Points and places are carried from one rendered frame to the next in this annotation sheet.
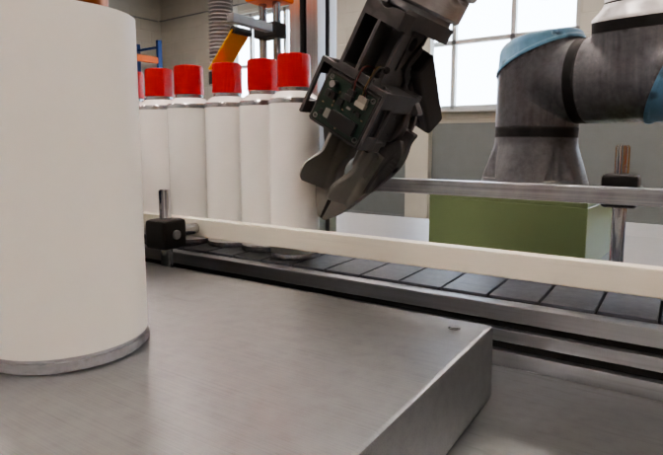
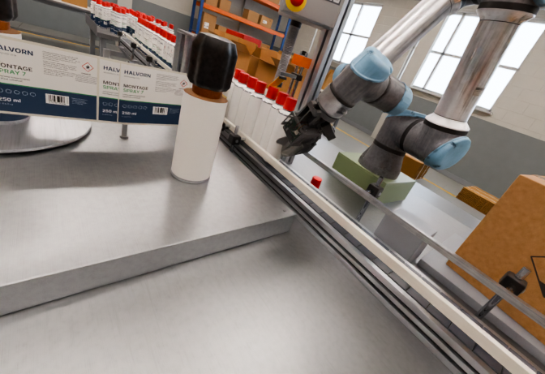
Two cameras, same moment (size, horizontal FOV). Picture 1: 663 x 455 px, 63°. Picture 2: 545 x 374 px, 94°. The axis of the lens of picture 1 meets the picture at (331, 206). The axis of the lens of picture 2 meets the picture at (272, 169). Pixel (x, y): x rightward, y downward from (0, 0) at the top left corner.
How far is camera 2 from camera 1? 0.28 m
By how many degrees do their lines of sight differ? 21
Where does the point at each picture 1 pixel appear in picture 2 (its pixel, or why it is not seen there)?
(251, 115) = (272, 112)
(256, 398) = (220, 208)
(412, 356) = (263, 214)
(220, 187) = (257, 129)
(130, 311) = (204, 174)
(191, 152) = (252, 113)
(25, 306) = (182, 165)
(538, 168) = (379, 161)
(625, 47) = (427, 134)
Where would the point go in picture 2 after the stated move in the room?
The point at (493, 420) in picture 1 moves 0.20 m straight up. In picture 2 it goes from (282, 237) to (315, 159)
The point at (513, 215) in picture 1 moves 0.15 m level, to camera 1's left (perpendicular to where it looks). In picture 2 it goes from (361, 174) to (322, 157)
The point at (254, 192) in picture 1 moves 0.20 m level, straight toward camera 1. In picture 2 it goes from (265, 136) to (247, 158)
